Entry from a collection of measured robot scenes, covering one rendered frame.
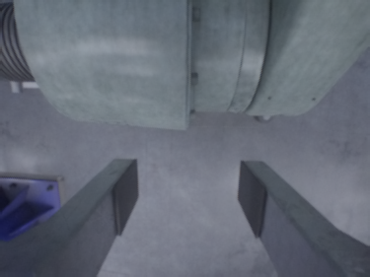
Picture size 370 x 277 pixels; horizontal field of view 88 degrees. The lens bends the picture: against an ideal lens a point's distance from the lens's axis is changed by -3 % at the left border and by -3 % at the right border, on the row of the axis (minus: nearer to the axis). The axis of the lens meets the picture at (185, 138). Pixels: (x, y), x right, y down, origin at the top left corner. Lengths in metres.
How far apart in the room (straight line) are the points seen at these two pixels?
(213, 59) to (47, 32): 0.21
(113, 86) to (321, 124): 1.57
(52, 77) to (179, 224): 1.56
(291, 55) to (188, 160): 1.27
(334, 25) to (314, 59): 0.04
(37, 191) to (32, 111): 0.63
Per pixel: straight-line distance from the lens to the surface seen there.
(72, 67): 0.30
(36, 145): 1.86
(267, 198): 0.18
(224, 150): 1.49
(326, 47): 0.30
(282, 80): 0.31
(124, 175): 0.20
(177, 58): 0.25
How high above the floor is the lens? 1.40
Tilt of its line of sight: 77 degrees down
